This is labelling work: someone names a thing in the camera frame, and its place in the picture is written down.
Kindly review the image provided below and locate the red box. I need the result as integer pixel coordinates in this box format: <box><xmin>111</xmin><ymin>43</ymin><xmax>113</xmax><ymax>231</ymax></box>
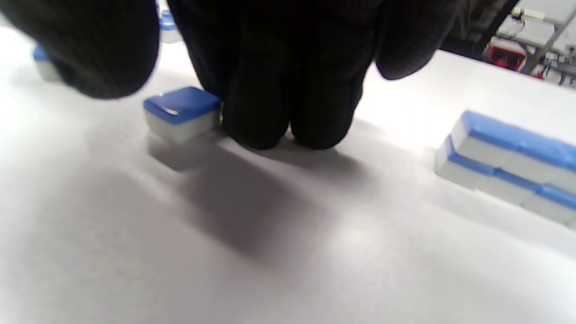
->
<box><xmin>485</xmin><ymin>37</ymin><xmax>528</xmax><ymax>72</ymax></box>

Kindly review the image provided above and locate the person's right hand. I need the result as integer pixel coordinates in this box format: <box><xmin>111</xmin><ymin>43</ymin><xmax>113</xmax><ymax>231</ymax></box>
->
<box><xmin>0</xmin><ymin>0</ymin><xmax>459</xmax><ymax>150</ymax></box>

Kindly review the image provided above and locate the single blue mahjong tile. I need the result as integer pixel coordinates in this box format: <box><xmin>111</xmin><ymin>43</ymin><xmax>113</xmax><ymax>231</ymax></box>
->
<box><xmin>143</xmin><ymin>86</ymin><xmax>223</xmax><ymax>144</ymax></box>

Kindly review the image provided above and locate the blue mahjong tile wall row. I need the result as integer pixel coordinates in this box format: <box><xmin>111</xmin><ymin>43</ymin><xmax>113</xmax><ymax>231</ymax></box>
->
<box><xmin>434</xmin><ymin>110</ymin><xmax>576</xmax><ymax>228</ymax></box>

